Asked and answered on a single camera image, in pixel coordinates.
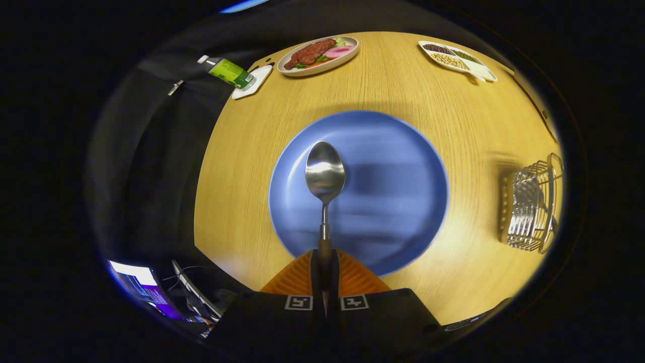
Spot lit computer monitor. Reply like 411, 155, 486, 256
107, 260, 184, 321

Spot white divided dish with beans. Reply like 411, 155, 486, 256
418, 40, 498, 83

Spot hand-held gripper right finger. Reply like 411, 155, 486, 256
325, 249, 445, 353

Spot blue plate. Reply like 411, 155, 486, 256
268, 110, 449, 277

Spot white square coaster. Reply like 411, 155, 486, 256
231, 65, 273, 100

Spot perforated metal basket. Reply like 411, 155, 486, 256
499, 153, 564, 255

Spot green label drink bottle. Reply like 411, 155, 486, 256
197, 54, 255, 90

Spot metal spoon with brown handle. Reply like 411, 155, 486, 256
305, 141, 346, 318

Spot white flat device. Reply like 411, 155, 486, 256
170, 260, 223, 319

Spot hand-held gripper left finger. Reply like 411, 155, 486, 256
207, 249, 327, 353

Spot beige plate of model food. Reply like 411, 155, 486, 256
277, 35, 360, 77

